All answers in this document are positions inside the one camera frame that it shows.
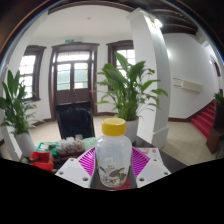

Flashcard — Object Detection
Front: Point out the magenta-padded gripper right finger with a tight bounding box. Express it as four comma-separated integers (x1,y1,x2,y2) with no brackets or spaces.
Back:
131,146,172,189

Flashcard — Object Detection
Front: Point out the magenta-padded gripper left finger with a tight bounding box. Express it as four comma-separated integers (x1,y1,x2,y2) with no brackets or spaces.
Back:
54,146,99,189

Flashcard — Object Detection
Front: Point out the clear bottle with yellow cap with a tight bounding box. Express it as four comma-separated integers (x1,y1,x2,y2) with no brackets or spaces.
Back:
94,117,134,189

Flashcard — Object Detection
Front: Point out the white printed paper sheet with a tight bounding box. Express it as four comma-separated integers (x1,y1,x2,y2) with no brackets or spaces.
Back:
137,147,162,162

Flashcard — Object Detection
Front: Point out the brown tray of wrapped snacks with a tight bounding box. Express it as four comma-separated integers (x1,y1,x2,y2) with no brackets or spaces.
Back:
57,136,85,156

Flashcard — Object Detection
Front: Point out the flat round red coaster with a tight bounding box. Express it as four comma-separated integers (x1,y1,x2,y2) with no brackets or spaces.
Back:
114,177,133,191

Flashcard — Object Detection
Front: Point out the red box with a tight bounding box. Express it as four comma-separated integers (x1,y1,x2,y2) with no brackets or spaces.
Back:
28,151,55,172

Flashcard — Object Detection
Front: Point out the green and white box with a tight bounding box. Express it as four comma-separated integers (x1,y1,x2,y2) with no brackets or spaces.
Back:
35,141,60,155

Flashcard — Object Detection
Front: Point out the black office chair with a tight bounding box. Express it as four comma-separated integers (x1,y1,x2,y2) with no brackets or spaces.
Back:
54,100,97,140

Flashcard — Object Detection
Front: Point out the red carpeted staircase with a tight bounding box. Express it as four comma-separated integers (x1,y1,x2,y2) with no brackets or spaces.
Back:
190,99,218,140

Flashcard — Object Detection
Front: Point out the dark wooden cabinet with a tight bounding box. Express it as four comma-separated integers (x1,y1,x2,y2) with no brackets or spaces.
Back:
205,99,224,155

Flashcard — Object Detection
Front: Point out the large plant in white pot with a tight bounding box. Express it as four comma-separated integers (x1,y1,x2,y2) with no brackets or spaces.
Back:
94,51,169,144
0,69,39,158

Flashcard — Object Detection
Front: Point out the dark wooden glazed door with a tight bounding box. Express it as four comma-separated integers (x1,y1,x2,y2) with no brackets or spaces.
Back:
48,41,100,117

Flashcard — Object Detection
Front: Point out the dark framed window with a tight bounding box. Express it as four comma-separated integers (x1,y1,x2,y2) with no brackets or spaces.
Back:
106,39,137,88
17,45,47,102

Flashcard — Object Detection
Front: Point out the white wall air conditioner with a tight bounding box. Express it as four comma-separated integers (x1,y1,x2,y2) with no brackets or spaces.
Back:
172,77,204,94

